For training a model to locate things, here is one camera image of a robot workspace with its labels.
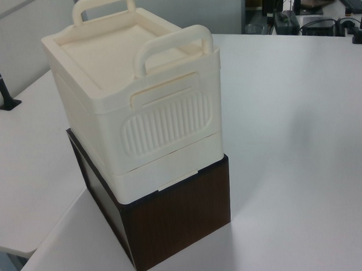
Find cream plastic cabinet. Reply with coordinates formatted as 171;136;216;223
39;0;229;209

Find dark brown wooden drawer box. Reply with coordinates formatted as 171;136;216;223
65;119;235;271

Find small black box device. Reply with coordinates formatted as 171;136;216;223
272;9;301;36

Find black computer tower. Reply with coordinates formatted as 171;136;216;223
263;0;285;18

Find wide black box device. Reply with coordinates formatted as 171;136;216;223
300;17;346;39

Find brown wooden board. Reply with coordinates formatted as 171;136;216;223
300;0;339;15

